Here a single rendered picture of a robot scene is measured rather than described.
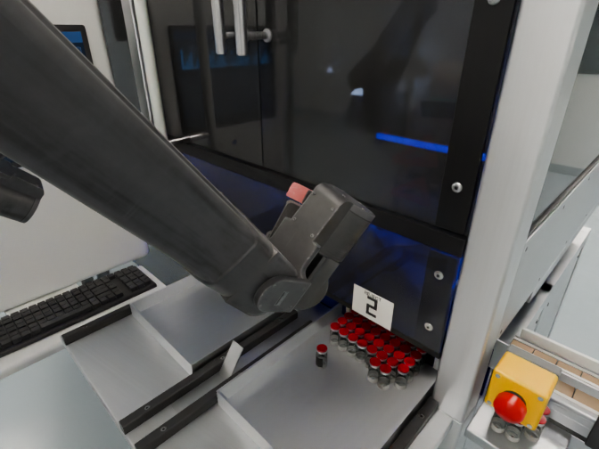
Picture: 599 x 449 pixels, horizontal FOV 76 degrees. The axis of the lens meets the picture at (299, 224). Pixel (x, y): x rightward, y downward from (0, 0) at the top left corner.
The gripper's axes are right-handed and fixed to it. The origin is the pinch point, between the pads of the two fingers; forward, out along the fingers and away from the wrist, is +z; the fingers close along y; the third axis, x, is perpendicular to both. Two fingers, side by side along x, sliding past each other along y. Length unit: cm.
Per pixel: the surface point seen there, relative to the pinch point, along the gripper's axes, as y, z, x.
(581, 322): -9, 119, -199
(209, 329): -34.5, 20.6, 0.3
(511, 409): -6.1, -14.7, -36.5
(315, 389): -26.7, 2.9, -19.6
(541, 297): 5, 25, -70
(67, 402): -140, 92, 31
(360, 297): -8.8, 8.1, -20.2
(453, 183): 16.4, -5.2, -16.1
